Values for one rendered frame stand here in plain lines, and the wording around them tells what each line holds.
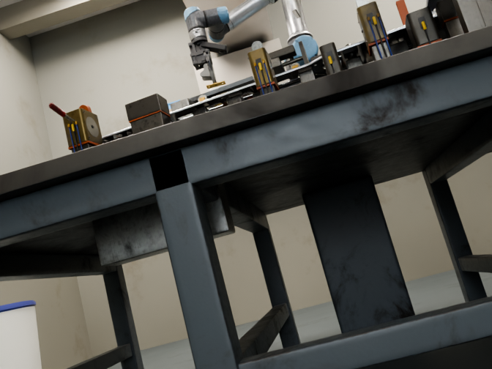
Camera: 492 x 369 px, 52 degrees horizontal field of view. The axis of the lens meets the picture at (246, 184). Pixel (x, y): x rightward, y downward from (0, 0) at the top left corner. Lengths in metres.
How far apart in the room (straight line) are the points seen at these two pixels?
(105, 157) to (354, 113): 0.49
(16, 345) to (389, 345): 2.42
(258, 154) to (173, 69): 4.43
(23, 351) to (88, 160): 2.19
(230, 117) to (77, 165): 0.32
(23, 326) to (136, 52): 3.31
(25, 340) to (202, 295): 2.23
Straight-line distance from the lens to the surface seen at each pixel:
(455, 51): 1.02
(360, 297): 2.15
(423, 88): 1.03
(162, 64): 5.45
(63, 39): 6.00
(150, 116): 1.70
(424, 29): 1.57
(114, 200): 1.05
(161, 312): 5.06
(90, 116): 1.83
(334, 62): 1.58
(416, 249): 4.88
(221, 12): 2.37
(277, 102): 0.97
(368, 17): 1.57
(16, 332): 3.11
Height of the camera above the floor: 0.37
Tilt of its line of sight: 10 degrees up
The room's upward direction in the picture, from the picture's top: 15 degrees counter-clockwise
